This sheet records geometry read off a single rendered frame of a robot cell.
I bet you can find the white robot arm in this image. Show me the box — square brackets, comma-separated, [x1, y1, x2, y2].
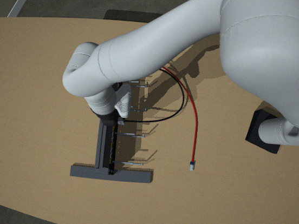
[62, 0, 299, 146]

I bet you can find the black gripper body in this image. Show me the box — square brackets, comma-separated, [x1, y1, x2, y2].
[88, 83, 132, 127]

